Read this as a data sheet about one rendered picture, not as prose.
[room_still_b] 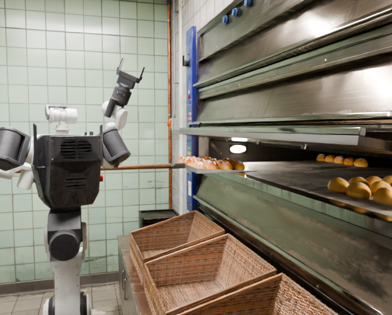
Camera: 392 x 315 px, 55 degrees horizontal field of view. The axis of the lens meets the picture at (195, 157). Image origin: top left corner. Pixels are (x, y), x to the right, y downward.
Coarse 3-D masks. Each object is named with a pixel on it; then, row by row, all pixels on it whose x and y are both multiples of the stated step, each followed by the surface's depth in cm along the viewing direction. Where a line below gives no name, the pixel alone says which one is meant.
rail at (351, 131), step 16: (192, 128) 228; (208, 128) 198; (224, 128) 174; (240, 128) 157; (256, 128) 142; (272, 128) 130; (288, 128) 120; (304, 128) 111; (320, 128) 103; (336, 128) 97; (352, 128) 91
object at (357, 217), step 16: (224, 176) 216; (240, 176) 194; (272, 192) 161; (288, 192) 148; (304, 192) 144; (320, 208) 128; (336, 208) 120; (352, 208) 116; (368, 224) 106; (384, 224) 100
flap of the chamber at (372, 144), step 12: (180, 132) 255; (192, 132) 227; (204, 132) 203; (216, 132) 184; (228, 132) 169; (240, 132) 156; (252, 132) 145; (288, 144) 149; (300, 144) 132; (312, 144) 118; (324, 144) 106; (336, 144) 97; (348, 144) 91; (360, 144) 89; (372, 144) 90; (384, 144) 91
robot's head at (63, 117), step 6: (54, 114) 157; (60, 114) 158; (66, 114) 159; (72, 114) 160; (54, 120) 158; (60, 120) 159; (66, 120) 160; (72, 120) 161; (60, 126) 159; (66, 126) 160
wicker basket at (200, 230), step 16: (160, 224) 256; (176, 224) 259; (192, 224) 262; (208, 224) 234; (160, 240) 256; (176, 240) 260; (192, 240) 254; (144, 256) 245; (160, 256) 201; (192, 272) 207
